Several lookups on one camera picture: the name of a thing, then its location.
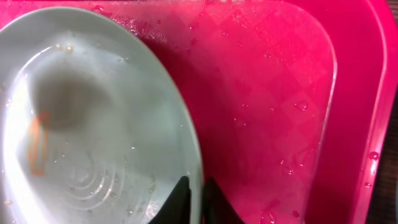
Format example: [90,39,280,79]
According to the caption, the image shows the red plastic tray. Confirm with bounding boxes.
[1,1,397,223]

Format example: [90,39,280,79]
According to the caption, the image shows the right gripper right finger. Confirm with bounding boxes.
[202,178,244,224]

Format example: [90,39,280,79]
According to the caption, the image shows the pale green plate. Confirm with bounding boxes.
[1,7,203,223]

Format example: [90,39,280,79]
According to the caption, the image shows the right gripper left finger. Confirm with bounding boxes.
[149,176,190,224]

